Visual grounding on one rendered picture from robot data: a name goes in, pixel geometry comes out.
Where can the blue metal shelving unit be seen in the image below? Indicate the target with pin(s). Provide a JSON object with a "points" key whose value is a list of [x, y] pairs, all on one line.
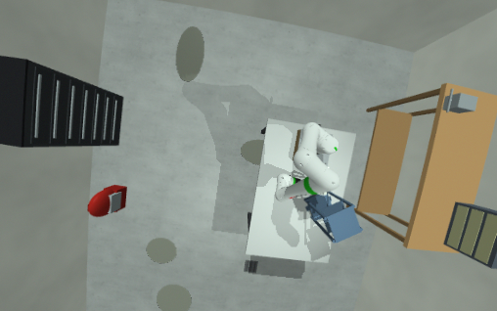
{"points": [[340, 220]]}

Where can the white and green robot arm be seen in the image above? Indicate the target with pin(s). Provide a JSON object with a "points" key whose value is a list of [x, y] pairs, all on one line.
{"points": [[306, 161]]}

